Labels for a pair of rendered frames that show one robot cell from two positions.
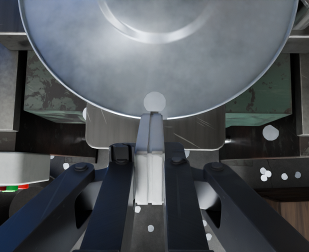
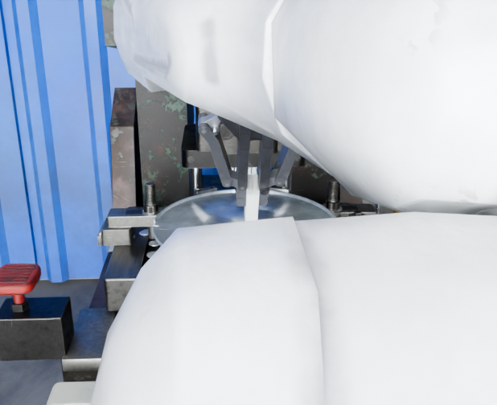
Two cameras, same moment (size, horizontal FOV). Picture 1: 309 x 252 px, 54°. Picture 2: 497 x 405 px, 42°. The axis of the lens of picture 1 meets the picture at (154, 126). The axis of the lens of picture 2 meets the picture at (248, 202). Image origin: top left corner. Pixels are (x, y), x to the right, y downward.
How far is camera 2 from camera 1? 74 cm
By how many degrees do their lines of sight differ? 61
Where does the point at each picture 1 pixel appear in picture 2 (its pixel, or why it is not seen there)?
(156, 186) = (255, 185)
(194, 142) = not seen: hidden behind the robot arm
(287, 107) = not seen: hidden behind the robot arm
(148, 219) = not seen: outside the picture
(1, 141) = (84, 378)
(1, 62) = (97, 319)
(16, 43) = (121, 296)
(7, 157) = (90, 384)
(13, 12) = (128, 269)
